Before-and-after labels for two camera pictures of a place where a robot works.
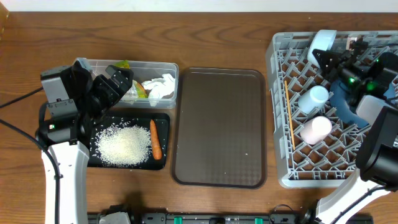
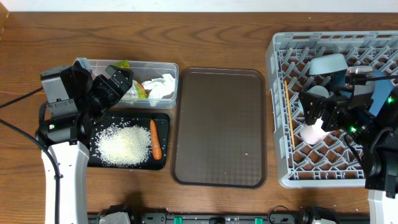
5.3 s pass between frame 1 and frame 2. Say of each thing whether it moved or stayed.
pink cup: stayed
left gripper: stayed
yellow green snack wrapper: stayed
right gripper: moved
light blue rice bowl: moved
